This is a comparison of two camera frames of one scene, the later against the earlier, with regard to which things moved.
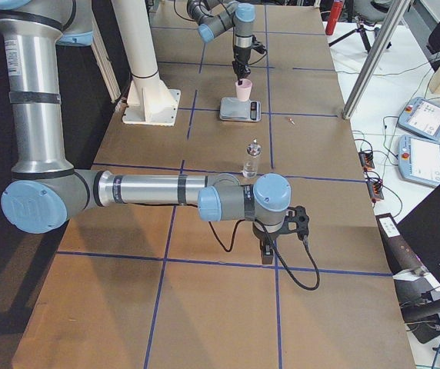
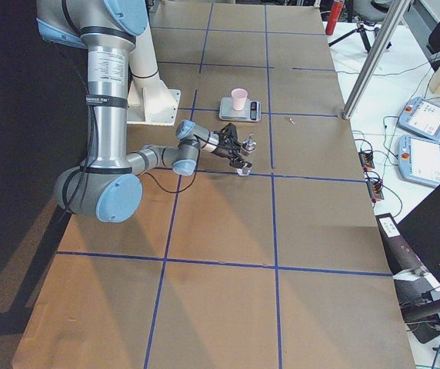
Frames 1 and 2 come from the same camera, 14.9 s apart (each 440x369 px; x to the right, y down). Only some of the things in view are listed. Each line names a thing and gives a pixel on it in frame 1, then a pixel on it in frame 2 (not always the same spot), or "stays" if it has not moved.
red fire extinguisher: x=335 y=12 stays
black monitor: x=435 y=231 stays
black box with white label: x=401 y=255 stays
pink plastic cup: x=244 y=90 -> x=238 y=96
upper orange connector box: x=366 y=159 stays
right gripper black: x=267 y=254 -> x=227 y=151
